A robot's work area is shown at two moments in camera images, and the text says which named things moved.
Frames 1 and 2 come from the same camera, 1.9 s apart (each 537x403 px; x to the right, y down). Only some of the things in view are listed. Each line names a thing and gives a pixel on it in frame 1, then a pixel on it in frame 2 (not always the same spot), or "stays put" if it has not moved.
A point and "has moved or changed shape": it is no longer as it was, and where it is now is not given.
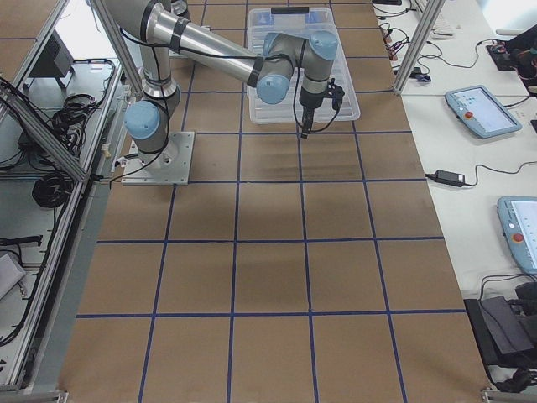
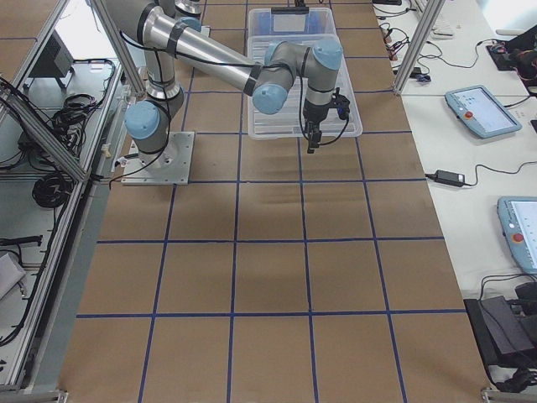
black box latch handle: (290, 10) stays put
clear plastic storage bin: (289, 112) has moved or changed shape
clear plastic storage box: (262, 22) stays put
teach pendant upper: (477, 107) stays put
